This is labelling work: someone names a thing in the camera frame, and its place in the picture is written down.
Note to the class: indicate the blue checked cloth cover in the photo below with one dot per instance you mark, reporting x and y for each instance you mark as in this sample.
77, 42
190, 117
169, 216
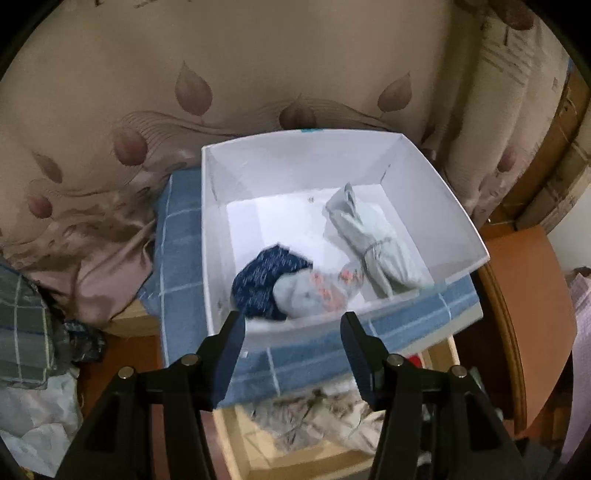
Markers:
184, 258

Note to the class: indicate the curved orange wooden furniture panel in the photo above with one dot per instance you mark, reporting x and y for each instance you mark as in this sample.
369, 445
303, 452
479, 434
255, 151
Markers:
531, 286

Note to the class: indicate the pale floral underwear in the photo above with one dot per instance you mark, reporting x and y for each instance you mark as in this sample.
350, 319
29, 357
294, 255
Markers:
300, 295

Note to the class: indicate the grey-fronted wooden drawer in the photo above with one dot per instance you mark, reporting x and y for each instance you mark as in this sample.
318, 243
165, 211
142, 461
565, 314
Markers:
295, 464

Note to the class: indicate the pile of underwear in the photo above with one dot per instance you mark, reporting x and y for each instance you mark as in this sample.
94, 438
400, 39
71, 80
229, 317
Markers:
314, 415

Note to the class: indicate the grey plaid cloth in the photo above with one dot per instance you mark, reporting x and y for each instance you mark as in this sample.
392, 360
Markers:
27, 323

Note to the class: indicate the white cardboard box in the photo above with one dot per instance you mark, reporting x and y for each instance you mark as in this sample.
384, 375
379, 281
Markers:
300, 161

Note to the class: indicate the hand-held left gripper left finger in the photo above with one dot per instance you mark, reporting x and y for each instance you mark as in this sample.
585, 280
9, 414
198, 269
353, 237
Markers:
231, 350

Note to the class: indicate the pale green underwear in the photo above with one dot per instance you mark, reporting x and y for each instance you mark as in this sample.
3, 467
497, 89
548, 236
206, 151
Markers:
374, 235

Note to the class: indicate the white plastic bag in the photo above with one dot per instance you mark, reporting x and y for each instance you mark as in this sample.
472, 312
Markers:
37, 415

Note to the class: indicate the dark blue printed bag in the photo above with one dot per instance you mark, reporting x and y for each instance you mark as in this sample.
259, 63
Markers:
85, 341

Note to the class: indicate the leaf pattern beige bedspread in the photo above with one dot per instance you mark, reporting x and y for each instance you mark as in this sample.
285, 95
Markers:
231, 69

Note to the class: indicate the small cardboard box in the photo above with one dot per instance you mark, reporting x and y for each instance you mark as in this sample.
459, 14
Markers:
134, 323

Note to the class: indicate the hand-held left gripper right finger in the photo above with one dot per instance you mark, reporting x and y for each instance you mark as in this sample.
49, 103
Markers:
358, 355

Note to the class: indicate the navy patterned underwear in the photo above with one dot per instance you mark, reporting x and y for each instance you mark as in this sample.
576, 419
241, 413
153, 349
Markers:
263, 281

